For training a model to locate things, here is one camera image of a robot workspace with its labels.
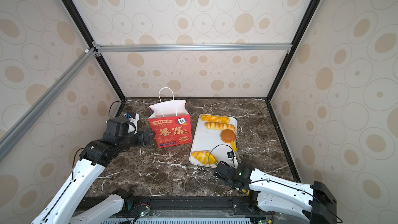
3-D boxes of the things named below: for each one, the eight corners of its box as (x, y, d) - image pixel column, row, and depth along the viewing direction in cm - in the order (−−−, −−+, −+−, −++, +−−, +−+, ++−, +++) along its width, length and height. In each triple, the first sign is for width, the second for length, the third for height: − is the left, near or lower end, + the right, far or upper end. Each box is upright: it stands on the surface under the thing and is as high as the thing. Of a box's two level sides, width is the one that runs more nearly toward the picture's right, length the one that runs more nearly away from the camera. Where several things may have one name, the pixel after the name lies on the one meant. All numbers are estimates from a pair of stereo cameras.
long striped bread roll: (204, 129, 104) (204, 126, 102) (204, 123, 106) (204, 121, 104) (234, 131, 102) (235, 129, 100) (234, 126, 105) (234, 123, 103)
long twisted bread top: (200, 120, 108) (200, 119, 106) (201, 116, 111) (201, 114, 109) (229, 123, 106) (229, 122, 105) (229, 118, 109) (229, 117, 107)
